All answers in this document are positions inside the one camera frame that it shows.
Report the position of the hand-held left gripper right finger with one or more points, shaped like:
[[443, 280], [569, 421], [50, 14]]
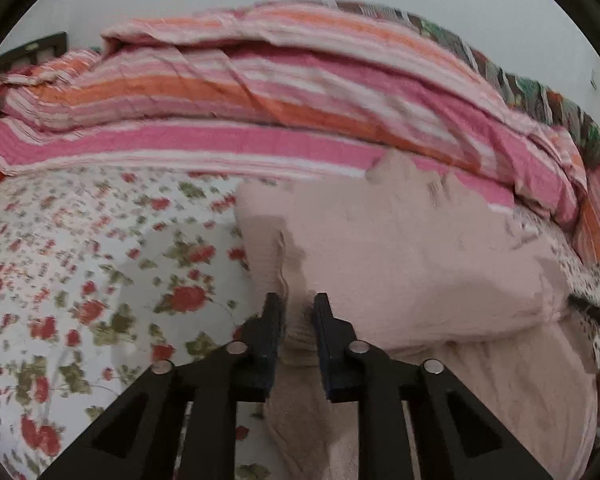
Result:
[[327, 355]]

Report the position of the dark wooden headboard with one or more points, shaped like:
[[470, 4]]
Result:
[[45, 45]]

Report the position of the floral bedsheet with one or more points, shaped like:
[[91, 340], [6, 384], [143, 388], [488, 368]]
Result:
[[80, 260]]

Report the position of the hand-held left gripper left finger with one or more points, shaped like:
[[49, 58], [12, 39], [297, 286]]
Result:
[[274, 350]]

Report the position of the pink orange striped quilt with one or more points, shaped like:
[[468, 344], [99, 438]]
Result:
[[280, 110]]

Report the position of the pink knitted sweater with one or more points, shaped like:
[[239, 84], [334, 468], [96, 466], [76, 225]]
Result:
[[405, 270]]

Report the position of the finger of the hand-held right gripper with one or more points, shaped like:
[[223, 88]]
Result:
[[592, 312]]

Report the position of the dark patterned blanket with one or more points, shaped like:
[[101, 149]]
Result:
[[530, 90]]

